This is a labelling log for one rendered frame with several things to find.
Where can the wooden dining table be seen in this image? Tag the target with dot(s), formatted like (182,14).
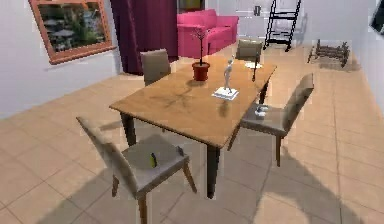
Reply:
(186,106)

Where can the dark purple curtain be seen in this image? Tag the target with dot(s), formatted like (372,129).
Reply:
(146,30)

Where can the wood framed wall picture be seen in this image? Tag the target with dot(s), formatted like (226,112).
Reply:
(71,28)

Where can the grey upholstered dining chair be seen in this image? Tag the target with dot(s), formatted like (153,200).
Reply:
(155,65)
(143,166)
(248,50)
(283,115)

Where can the dark wooden low rack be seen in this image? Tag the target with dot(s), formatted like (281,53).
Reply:
(330,51)

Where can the small dark flat object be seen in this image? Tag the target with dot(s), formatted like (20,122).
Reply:
(180,150)

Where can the small white grey object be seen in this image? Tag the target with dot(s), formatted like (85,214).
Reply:
(261,110)

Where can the pink sofa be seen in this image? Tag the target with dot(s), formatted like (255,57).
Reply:
(206,31)

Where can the white figurine statue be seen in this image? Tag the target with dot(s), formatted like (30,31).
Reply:
(227,80)

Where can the black ladder shelf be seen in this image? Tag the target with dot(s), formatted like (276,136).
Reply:
(282,25)

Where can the yellow black small bottle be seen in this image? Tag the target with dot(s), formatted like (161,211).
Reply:
(153,160)

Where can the red potted bare plant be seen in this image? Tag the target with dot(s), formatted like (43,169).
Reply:
(200,70)

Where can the black television set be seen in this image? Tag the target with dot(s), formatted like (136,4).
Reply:
(378,18)

